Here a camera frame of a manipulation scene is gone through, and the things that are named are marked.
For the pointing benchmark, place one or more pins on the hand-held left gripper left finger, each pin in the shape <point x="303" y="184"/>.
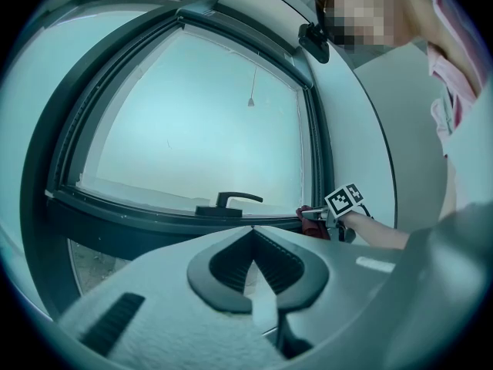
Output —
<point x="173" y="322"/>

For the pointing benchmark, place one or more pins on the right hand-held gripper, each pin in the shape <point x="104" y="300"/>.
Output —
<point x="341" y="202"/>

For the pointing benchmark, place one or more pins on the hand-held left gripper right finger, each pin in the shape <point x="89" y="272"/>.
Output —
<point x="366" y="303"/>

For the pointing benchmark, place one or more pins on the dark red cloth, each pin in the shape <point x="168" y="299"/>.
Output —
<point x="314" y="227"/>

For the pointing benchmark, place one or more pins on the person's right forearm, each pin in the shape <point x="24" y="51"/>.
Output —
<point x="377" y="231"/>

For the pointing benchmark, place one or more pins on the low clear window pane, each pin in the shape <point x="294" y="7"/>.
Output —
<point x="92" y="260"/>

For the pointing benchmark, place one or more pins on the pale partition panel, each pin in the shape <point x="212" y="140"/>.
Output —
<point x="416" y="129"/>

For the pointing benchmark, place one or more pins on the white-edged frosted window pane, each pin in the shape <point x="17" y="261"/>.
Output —
<point x="192" y="129"/>

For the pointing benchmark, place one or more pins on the person's pink shirt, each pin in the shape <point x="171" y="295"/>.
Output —
<point x="450" y="71"/>

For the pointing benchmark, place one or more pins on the person's head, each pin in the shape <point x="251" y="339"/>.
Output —
<point x="366" y="6"/>

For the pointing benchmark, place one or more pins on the wide frosted window pane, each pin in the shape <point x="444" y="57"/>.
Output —
<point x="23" y="91"/>

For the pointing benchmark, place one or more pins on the black head camera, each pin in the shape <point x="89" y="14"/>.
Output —
<point x="314" y="41"/>

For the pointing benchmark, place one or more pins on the frosted window with dark frame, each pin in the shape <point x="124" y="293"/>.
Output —
<point x="42" y="168"/>

